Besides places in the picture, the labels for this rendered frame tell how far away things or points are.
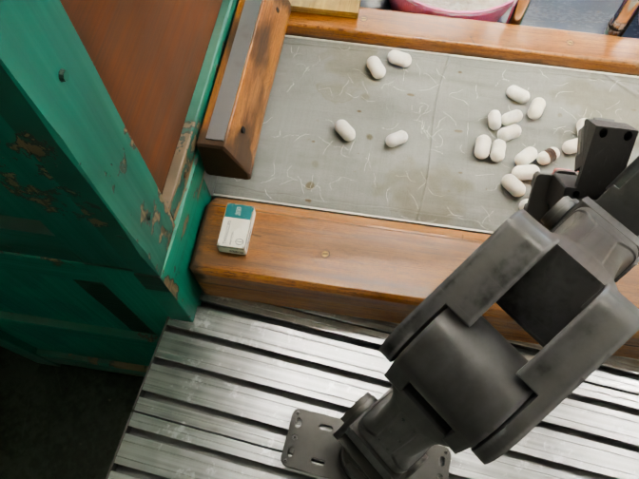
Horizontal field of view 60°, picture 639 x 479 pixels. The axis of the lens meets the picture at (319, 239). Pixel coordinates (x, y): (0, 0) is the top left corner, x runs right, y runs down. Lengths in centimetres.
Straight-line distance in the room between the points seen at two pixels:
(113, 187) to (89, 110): 7
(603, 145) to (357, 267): 30
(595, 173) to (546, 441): 34
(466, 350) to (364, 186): 46
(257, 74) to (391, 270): 31
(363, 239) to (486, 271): 38
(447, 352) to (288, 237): 40
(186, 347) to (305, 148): 32
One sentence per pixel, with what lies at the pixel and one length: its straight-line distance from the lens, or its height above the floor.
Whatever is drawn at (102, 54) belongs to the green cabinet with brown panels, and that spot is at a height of 107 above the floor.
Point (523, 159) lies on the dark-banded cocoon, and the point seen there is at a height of 76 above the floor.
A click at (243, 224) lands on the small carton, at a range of 69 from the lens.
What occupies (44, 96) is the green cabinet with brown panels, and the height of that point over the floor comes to 113.
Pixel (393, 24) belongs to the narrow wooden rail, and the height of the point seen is 76.
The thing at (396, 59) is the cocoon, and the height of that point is 76.
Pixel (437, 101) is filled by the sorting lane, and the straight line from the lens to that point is 86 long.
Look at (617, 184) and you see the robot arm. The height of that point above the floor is 92.
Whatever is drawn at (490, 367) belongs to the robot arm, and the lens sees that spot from 34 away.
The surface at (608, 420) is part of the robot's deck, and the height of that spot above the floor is 67.
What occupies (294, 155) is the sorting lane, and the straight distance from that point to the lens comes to 79.
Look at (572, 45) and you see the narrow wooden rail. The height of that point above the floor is 76.
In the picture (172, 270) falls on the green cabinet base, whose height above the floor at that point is 81.
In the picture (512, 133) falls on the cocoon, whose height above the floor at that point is 76.
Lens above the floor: 140
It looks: 65 degrees down
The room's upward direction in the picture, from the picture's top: straight up
